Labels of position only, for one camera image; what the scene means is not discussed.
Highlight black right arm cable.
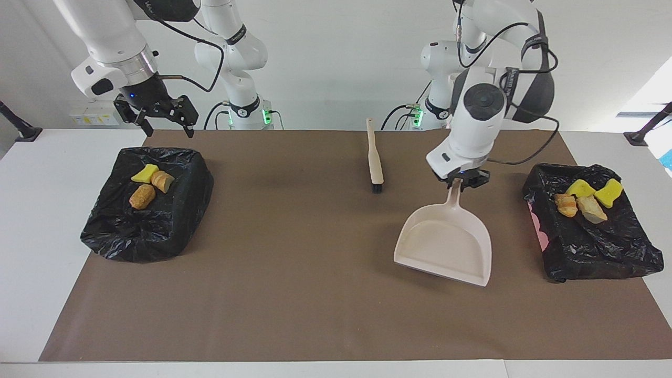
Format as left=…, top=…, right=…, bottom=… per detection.
left=134, top=0, right=226, bottom=93

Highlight brown oval sponge scrap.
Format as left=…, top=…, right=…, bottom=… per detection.
left=129, top=184, right=156, bottom=210

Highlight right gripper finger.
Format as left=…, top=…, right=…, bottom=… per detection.
left=113, top=100, right=154, bottom=138
left=167, top=95, right=200, bottom=139

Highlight beige plastic dustpan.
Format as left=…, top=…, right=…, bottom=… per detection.
left=393, top=178, right=493, bottom=287

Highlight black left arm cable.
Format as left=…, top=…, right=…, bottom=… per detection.
left=454, top=0, right=560, bottom=166

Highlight black bag-lined pink bin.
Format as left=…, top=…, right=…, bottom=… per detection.
left=522, top=163, right=665, bottom=283

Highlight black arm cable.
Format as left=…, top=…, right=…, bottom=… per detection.
left=134, top=0, right=226, bottom=93
left=454, top=0, right=560, bottom=166

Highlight orange striped sponge scrap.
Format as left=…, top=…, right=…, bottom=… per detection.
left=554, top=193, right=579, bottom=218

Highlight black left base cable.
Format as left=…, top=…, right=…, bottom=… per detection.
left=381, top=102, right=423, bottom=131

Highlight dimpled yellow sponge scrap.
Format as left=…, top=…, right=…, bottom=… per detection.
left=594, top=178, right=624, bottom=208

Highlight black base cable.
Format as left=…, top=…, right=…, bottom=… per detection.
left=381, top=102, right=423, bottom=131
left=204, top=101, right=232, bottom=130

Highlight notched yellow sponge scrap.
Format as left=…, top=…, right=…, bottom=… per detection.
left=565, top=179, right=597, bottom=198

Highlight beige hand brush black bristles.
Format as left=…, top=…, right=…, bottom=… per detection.
left=366, top=118, right=385, bottom=193

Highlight black right base cable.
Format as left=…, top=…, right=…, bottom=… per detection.
left=204, top=101, right=232, bottom=130

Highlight pale green-yellow sponge scrap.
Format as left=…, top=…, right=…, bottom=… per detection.
left=151, top=171, right=175, bottom=194

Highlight pale beige sponge scrap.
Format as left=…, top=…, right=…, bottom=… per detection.
left=576, top=195, right=608, bottom=225

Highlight black camera stand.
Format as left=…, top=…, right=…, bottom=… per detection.
left=0, top=100, right=44, bottom=143
left=623, top=101, right=672, bottom=147

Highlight brown paper table mat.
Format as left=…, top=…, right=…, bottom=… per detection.
left=38, top=130, right=672, bottom=363

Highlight white power strip box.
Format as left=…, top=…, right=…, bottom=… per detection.
left=69, top=100, right=124, bottom=127

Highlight plain bright yellow sponge scrap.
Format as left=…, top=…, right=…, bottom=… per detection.
left=130, top=164, right=159, bottom=184

